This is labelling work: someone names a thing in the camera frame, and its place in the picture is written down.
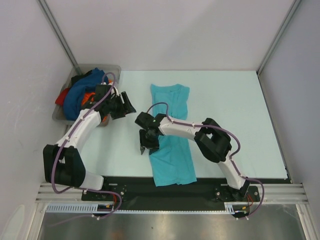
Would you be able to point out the orange t-shirt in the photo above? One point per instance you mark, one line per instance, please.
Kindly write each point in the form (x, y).
(89, 96)

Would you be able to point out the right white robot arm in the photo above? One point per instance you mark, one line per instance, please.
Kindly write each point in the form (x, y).
(213, 142)

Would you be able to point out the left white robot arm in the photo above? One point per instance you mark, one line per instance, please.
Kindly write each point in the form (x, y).
(62, 161)

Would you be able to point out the aluminium corner post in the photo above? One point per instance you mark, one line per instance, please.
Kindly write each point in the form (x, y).
(49, 16)
(279, 34)

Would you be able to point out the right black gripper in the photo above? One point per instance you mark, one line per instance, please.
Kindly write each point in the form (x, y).
(149, 143)

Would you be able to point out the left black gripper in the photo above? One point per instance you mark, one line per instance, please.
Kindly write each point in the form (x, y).
(125, 108)

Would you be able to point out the red t-shirt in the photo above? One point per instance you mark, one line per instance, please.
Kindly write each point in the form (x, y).
(61, 98)

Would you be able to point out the left aluminium corner post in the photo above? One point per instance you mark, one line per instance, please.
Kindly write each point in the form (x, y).
(49, 16)

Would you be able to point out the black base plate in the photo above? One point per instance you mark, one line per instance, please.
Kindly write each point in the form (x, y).
(206, 194)

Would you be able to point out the white cable duct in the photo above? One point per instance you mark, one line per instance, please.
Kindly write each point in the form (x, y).
(106, 208)

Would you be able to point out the light blue t-shirt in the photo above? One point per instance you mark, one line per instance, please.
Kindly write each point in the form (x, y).
(172, 163)

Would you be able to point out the dark blue t-shirt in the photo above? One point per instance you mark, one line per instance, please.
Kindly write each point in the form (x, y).
(72, 103)

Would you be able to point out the right aluminium corner post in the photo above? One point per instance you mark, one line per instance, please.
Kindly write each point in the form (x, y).
(279, 34)

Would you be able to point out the black t-shirt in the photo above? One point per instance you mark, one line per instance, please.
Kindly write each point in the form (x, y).
(76, 78)

